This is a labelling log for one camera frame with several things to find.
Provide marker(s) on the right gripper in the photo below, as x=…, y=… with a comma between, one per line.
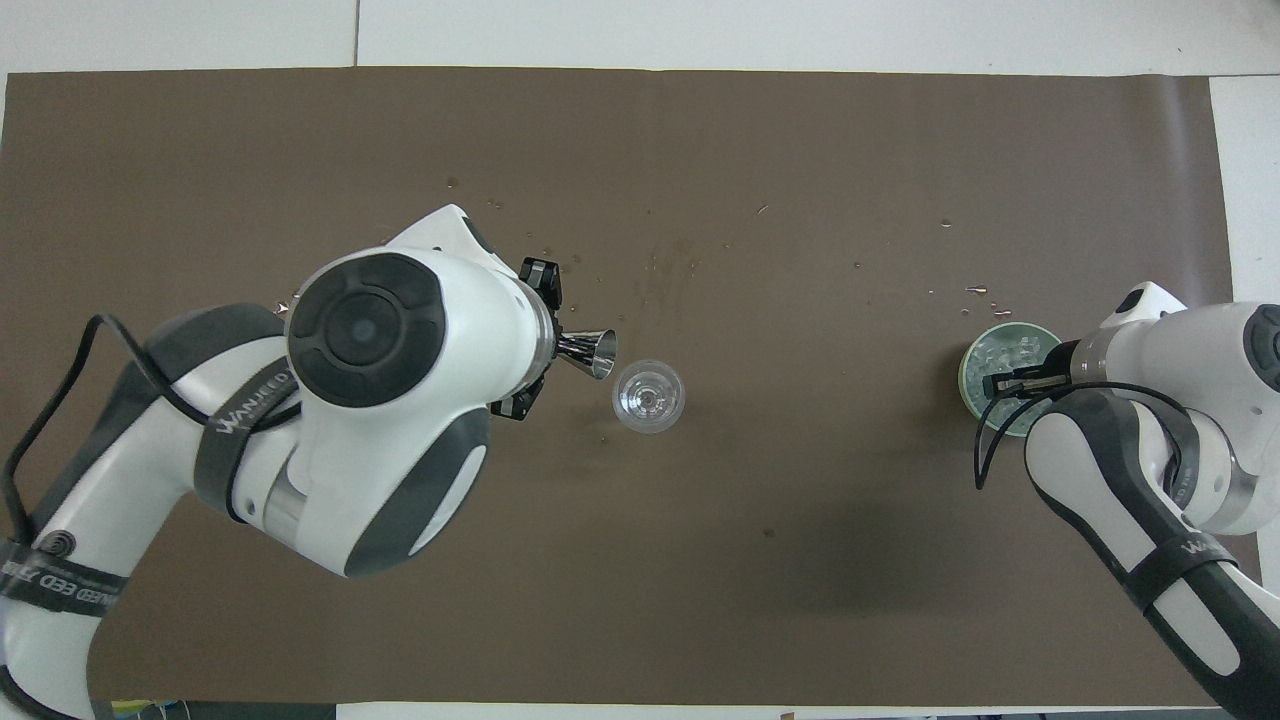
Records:
x=1058, y=368

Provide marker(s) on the silver metal jigger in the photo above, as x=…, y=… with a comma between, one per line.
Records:
x=594, y=353

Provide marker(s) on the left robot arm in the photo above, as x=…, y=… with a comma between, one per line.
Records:
x=360, y=330

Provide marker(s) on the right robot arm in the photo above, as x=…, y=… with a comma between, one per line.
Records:
x=1190, y=360

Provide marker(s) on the clear ice cubes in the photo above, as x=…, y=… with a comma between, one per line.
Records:
x=1010, y=350

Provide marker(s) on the clear wine glass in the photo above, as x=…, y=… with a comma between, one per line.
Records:
x=648, y=396

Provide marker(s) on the green cup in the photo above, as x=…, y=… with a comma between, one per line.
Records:
x=972, y=385

